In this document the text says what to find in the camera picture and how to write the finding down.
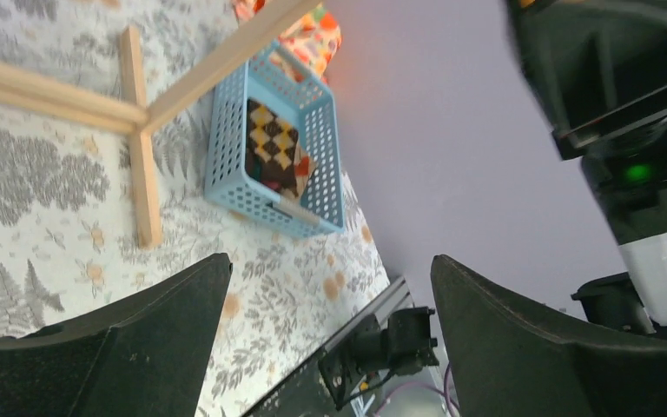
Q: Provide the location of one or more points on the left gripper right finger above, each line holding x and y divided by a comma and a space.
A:
513, 356

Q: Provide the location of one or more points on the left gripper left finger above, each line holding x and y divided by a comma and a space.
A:
144, 355

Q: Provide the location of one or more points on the wooden drying rack frame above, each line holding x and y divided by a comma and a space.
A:
134, 116

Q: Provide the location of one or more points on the brown yellow argyle sock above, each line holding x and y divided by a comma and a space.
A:
274, 155

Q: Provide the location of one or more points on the light blue plastic basket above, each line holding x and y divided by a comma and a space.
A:
309, 106

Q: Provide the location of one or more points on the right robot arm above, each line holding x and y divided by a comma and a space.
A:
598, 71

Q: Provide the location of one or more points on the floral patterned table mat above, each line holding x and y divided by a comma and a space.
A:
89, 217

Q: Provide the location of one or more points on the floral orange cloth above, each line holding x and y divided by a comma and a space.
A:
314, 39

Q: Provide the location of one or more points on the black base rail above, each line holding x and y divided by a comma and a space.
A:
390, 337

